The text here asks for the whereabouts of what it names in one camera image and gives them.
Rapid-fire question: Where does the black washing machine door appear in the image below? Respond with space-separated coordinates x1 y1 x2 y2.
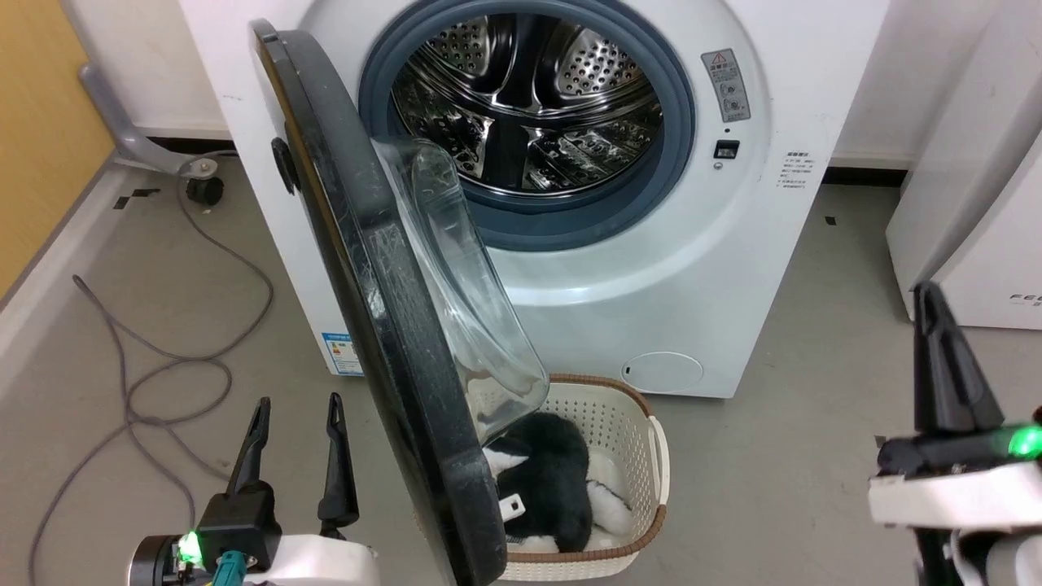
251 18 550 586

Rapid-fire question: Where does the orange wooden panel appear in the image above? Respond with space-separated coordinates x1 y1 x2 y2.
0 0 115 298

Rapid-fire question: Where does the white front-load washing machine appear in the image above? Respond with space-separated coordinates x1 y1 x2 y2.
177 0 891 400

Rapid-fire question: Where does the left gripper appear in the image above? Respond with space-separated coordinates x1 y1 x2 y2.
130 392 380 586

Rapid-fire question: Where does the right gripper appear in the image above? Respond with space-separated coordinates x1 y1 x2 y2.
867 281 1042 532

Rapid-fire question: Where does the grey warning sticker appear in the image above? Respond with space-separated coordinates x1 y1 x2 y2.
702 49 751 123

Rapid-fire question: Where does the teal cable connector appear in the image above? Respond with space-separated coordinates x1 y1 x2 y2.
213 550 249 586

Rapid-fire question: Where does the grey power cable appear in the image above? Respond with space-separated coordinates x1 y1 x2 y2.
28 175 275 586

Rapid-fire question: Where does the grey caster leg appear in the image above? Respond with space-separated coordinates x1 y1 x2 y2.
79 63 221 178

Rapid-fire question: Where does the stainless steel washer drum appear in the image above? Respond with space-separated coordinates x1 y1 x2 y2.
391 12 664 196

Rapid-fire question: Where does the black and white plush toy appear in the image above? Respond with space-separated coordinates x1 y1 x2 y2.
482 413 634 554

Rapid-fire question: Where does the grey rubber door gasket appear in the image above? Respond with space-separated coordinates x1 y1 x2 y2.
358 0 697 251

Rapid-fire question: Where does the white cabinet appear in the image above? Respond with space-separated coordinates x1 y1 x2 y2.
885 0 1042 330

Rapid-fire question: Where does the blue energy label sticker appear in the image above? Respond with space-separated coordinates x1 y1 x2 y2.
322 331 365 377

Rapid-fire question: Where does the black caster wheel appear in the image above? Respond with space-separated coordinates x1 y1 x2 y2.
186 175 225 207

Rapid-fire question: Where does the white laundry basket brown rim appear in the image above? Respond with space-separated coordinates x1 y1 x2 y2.
415 373 671 581

